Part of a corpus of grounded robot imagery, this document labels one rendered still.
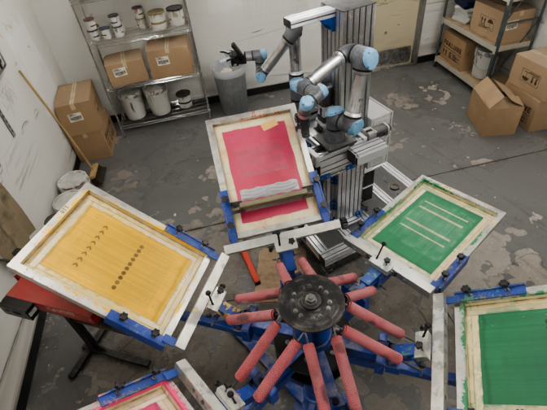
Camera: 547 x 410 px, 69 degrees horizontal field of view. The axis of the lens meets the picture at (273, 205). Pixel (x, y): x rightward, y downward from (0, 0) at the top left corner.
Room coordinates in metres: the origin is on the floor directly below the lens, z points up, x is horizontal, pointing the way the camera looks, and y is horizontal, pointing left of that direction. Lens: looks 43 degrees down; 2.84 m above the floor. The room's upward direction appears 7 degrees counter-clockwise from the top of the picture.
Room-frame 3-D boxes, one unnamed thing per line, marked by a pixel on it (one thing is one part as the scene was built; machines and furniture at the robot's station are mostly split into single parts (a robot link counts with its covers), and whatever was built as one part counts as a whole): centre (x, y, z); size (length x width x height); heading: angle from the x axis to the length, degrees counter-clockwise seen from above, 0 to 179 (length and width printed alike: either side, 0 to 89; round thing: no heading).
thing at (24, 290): (1.52, 1.21, 1.06); 0.61 x 0.46 x 0.12; 68
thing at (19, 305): (1.37, 1.47, 1.06); 0.24 x 0.12 x 0.09; 68
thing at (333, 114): (2.30, -0.48, 1.42); 0.13 x 0.12 x 0.14; 36
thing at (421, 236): (1.56, -0.82, 1.05); 1.08 x 0.61 x 0.23; 128
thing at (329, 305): (1.00, -0.11, 0.67); 0.39 x 0.39 x 1.35
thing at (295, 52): (2.90, -0.30, 1.63); 0.15 x 0.12 x 0.55; 177
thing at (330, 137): (2.31, -0.48, 1.31); 0.15 x 0.15 x 0.10
